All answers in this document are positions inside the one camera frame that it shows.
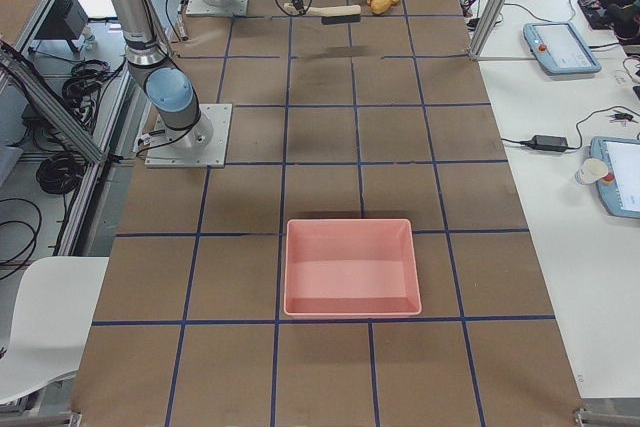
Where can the beige hand brush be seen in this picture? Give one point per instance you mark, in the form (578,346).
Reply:
(328,15)

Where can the orange bread roll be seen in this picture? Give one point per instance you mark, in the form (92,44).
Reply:
(379,7)

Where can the pink plastic bin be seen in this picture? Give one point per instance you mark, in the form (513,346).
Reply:
(350,268)

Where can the black box on floor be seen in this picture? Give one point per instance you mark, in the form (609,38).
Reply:
(65,20)

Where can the far teach pendant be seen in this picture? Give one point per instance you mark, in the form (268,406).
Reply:
(560,49)

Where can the teach pendant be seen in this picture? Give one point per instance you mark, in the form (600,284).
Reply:
(619,193)
(560,49)

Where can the black power adapter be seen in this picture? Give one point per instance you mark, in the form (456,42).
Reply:
(548,143)

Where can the paper cup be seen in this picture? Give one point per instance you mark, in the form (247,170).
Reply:
(591,171)

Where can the near teach pendant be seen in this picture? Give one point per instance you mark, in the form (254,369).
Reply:
(619,193)

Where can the white chair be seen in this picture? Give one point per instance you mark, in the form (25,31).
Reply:
(52,316)

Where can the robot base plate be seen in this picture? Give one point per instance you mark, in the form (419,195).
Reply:
(205,145)
(198,8)

